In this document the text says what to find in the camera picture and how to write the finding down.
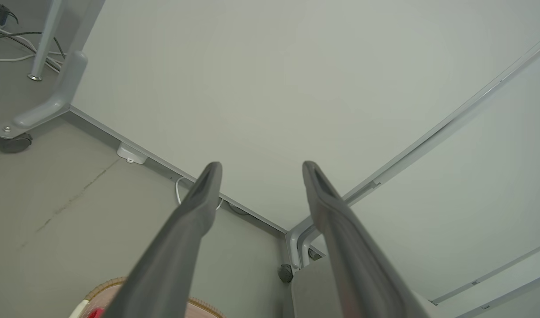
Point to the small white box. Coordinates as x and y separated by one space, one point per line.
130 153

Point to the white table leg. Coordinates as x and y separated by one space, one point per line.
47 39

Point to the white laundry basket brown rim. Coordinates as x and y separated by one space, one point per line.
106 289

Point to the large white partition panel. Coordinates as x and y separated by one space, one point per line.
274 88

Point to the red cloth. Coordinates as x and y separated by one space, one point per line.
95 313

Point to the white partition panel with rails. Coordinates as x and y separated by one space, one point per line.
473 198

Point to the black caster wheel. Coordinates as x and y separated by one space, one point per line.
13 143
285 273

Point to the grey partition foot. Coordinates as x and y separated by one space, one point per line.
62 97

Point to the grey partition corner legs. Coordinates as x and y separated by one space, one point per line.
294 247

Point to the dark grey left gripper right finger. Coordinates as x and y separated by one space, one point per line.
353 265

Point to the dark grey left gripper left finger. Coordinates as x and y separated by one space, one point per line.
172 256

